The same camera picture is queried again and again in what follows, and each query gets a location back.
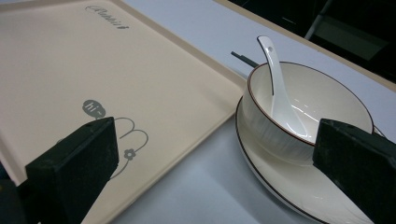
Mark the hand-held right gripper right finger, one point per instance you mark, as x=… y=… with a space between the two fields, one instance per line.
x=358 y=161

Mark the white ceramic spoon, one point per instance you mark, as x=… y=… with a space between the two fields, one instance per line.
x=281 y=102

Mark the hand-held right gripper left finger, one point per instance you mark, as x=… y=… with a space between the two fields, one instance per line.
x=73 y=168

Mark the beige plastic tray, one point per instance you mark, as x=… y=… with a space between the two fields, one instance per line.
x=124 y=77

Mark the black chopsticks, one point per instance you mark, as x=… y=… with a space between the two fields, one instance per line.
x=244 y=59

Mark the white ceramic bowl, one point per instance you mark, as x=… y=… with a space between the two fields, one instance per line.
x=311 y=102

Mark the white ceramic plate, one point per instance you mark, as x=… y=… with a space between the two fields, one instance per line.
x=299 y=186

